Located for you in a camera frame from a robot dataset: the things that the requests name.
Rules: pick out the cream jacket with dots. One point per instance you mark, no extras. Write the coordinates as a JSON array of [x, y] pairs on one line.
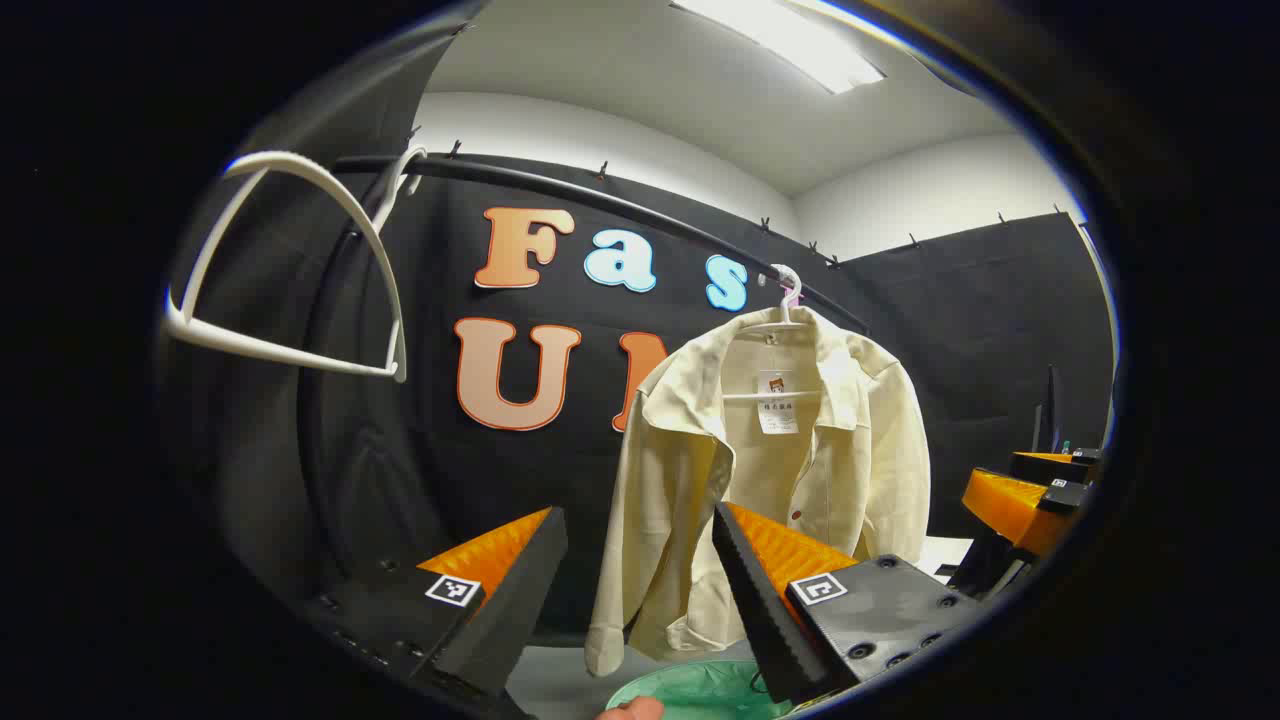
[[860, 450]]

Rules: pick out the black backdrop cloth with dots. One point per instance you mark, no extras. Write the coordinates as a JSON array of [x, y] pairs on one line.
[[560, 470]]

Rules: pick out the green laundry hamper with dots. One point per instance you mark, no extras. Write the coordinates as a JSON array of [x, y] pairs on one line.
[[700, 695]]

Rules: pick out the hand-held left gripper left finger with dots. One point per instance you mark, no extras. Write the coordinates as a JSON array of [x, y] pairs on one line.
[[520, 600]]

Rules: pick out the ceiling light panel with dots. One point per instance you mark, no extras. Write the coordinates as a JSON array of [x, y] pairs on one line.
[[790, 40]]

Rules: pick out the white clothes hanger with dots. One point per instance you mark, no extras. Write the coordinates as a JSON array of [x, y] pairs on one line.
[[300, 352], [787, 310]]

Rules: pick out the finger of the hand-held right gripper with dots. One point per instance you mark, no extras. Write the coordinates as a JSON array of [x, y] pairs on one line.
[[1050, 465], [1010, 505]]

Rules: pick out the black clothes rail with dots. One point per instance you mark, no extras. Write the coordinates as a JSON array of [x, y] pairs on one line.
[[560, 185]]

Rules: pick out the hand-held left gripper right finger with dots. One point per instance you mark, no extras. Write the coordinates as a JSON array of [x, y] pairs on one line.
[[755, 610]]

